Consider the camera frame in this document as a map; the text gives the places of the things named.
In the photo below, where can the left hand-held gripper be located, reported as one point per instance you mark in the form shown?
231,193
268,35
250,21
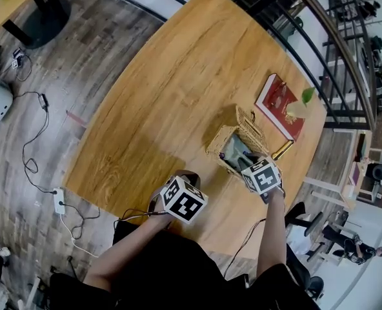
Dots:
184,200

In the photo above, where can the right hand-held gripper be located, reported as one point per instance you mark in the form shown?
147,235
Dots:
262,178

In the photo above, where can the soft tissue pack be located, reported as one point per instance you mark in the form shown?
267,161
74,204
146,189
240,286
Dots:
234,148

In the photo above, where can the wicker basket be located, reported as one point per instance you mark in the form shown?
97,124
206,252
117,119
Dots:
252,131

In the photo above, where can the person's left forearm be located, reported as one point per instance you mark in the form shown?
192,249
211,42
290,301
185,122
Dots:
129,247

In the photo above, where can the person's right forearm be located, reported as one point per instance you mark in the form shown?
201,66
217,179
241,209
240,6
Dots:
271,231

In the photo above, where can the gold tube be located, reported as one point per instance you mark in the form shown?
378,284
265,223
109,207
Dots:
283,150

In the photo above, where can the red hardcover book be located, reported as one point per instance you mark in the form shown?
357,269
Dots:
275,108

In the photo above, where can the frosted glass cup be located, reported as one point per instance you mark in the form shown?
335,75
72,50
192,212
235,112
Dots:
297,110

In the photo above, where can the thin-framed eyeglasses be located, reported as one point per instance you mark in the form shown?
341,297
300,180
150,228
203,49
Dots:
278,94

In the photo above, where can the white-legged wooden desk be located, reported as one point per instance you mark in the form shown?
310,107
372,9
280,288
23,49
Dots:
323,185

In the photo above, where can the green leaf sprig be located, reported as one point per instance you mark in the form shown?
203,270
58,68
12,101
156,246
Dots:
308,95

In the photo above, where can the white cloth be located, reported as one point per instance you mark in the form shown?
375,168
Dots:
299,239

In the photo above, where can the person's black clothing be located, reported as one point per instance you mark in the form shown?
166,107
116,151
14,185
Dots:
165,270

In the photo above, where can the purple book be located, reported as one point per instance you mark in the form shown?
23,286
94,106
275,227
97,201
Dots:
355,174

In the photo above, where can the white power strip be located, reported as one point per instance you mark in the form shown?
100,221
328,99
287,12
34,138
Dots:
59,201

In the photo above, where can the black power adapter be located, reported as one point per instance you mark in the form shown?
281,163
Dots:
43,101

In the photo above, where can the small black white device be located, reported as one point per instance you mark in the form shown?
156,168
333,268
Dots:
17,58

